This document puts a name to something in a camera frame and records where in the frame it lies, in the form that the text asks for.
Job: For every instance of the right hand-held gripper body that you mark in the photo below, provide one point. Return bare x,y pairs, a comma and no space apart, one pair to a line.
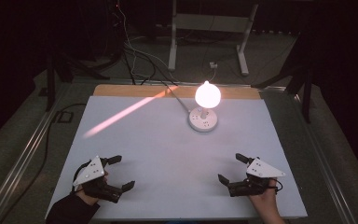
261,170

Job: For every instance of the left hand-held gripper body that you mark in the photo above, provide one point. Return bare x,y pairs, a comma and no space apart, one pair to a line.
88,173

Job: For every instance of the person's left hand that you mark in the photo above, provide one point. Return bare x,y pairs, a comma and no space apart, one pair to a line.
88,199

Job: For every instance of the person's right hand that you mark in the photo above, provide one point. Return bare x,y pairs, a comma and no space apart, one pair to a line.
265,200

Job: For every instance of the white table cover sheet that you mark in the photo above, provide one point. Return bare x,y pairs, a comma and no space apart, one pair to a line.
167,165

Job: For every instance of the round white socket base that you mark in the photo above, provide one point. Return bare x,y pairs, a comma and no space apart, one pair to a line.
199,123

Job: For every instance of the glowing white light bulb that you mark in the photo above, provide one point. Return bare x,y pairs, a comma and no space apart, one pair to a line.
207,95

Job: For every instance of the black metal stand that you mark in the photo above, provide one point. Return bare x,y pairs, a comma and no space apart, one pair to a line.
306,93
51,81

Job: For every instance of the white plug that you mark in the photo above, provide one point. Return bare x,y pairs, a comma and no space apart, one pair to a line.
213,65

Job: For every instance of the aluminium rail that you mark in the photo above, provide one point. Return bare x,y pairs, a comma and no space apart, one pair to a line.
323,161
21,161

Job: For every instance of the black rectangular bracket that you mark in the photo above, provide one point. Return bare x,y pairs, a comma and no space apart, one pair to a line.
57,116

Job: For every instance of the white metal stand frame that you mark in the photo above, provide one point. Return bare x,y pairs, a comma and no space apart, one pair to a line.
211,22

